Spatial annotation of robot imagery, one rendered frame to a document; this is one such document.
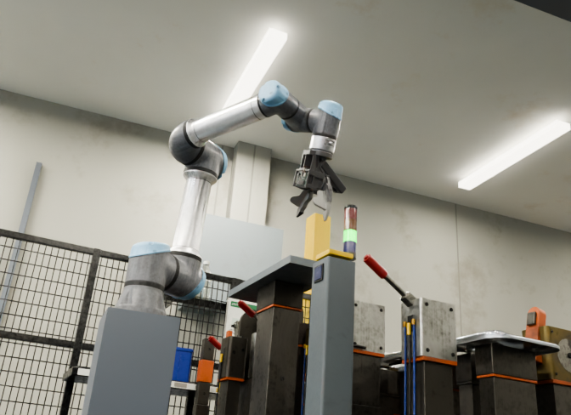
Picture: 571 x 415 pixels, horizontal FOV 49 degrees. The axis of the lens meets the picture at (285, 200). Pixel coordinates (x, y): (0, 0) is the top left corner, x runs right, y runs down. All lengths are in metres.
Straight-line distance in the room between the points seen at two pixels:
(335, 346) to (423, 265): 4.68
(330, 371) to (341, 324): 0.10
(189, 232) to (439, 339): 0.97
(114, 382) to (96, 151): 3.63
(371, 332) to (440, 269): 4.53
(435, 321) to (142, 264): 0.90
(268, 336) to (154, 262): 0.50
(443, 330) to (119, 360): 0.86
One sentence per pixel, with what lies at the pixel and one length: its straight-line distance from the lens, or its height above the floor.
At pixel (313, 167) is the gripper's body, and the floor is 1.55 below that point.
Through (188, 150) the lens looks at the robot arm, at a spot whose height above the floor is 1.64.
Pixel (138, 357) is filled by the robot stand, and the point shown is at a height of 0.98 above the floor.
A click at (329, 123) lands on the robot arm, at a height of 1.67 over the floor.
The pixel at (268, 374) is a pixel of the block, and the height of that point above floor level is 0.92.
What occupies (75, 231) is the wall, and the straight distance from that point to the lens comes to 4.95.
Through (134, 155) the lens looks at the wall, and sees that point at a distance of 5.24.
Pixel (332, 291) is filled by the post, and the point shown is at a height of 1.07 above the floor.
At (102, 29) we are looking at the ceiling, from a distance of 4.44.
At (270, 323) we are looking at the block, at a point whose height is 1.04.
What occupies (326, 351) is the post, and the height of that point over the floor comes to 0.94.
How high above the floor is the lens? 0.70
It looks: 24 degrees up
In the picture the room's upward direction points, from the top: 4 degrees clockwise
